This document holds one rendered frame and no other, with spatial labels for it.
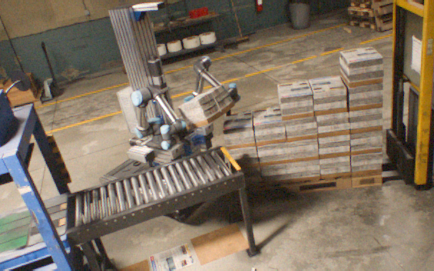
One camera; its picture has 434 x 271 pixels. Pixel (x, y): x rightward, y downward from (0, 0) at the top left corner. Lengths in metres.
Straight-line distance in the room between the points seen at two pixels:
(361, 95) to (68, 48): 7.56
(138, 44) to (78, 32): 6.23
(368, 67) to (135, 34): 2.05
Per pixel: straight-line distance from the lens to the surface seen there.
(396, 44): 4.17
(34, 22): 9.92
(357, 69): 3.61
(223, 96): 3.46
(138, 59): 3.73
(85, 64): 10.02
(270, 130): 3.71
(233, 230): 3.75
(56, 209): 3.32
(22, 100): 9.19
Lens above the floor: 2.40
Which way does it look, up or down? 27 degrees down
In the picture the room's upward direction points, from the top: 12 degrees counter-clockwise
